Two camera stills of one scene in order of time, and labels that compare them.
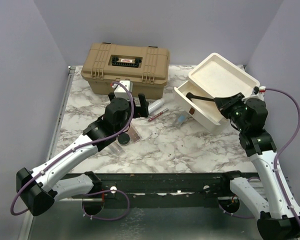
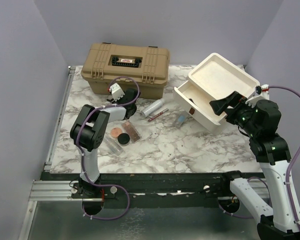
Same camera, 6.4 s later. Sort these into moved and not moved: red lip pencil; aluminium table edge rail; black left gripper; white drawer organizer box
Moved: black left gripper
Not moved: white drawer organizer box; red lip pencil; aluminium table edge rail
